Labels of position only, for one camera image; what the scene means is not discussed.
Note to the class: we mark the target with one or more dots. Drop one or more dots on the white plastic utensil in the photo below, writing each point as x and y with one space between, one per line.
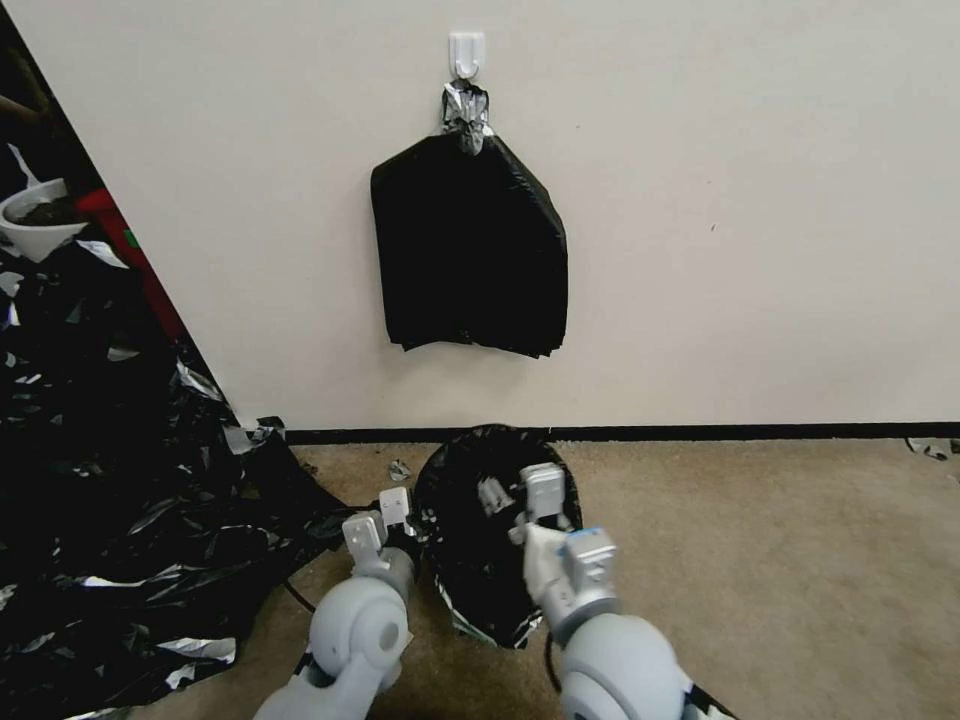
24 166

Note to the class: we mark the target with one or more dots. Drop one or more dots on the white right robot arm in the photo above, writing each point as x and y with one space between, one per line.
600 645

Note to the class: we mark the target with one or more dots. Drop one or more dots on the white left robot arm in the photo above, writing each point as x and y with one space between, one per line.
356 622

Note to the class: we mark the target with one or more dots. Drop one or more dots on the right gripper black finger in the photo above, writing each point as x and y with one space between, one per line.
493 496

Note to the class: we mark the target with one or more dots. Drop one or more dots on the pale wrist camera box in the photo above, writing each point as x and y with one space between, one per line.
394 506
543 491

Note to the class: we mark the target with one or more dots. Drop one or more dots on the white adhesive wall hook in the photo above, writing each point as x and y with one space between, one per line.
464 49

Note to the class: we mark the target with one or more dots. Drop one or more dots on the red box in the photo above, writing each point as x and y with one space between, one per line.
120 225

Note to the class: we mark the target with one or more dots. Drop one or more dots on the small crumpled bag scrap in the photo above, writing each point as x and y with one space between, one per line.
398 469

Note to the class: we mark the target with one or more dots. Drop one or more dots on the hanging folded black trash bags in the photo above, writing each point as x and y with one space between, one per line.
469 247

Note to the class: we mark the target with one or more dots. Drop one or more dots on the round bin with black liner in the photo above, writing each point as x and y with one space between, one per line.
480 570

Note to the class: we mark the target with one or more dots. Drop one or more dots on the pile of crumpled black bags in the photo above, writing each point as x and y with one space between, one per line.
105 450

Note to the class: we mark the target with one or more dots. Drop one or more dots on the black baseboard strip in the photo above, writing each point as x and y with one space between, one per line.
675 430

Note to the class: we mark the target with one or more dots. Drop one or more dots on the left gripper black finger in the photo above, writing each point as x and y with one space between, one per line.
415 529

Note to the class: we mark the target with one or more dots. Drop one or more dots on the white bowl with dark contents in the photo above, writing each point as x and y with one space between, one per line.
41 217

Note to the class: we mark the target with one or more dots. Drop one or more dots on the torn bag scrap by wall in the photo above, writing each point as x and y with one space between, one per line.
934 448

